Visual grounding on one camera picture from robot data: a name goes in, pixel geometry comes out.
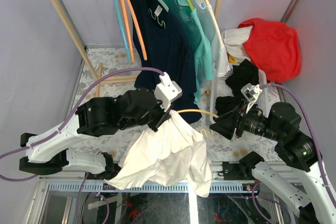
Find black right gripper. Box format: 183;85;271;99
208;98;282;140

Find pale yellow wavy hanger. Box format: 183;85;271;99
177;109;218;137

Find white t shirt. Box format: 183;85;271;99
107;111;212;197

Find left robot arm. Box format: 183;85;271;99
19;88;171;179

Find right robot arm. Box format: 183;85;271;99
209;102;335;223

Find navy blue hanging shirt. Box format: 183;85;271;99
130;0;202;124

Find light blue hanging shirt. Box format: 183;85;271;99
190;0;230;77

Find blue plastic hanger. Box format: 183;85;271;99
113;0;131;61

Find teal hanging shirt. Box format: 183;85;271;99
162;0;214;104

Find orange plastic hanger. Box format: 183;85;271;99
119;0;134;62
125;0;148;60

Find cream white hanger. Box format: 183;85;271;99
191;0;224;50

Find white laundry basket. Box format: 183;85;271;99
209;63;271;124

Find black clothes in basket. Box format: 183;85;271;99
215;60;259;116

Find floral table cloth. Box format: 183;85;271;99
72;48;282;163

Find white crumpled cloth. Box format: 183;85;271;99
221;26;252;63

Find red cloth pile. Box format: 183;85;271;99
237;18;302;83

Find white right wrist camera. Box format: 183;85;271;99
240;83;262;112

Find aluminium mounting rail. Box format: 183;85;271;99
39;161;297;182

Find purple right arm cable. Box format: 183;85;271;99
258;83;336;204

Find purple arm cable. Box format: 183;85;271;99
258;83;336;204
0;67;165;182

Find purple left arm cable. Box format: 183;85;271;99
0;67;165;182

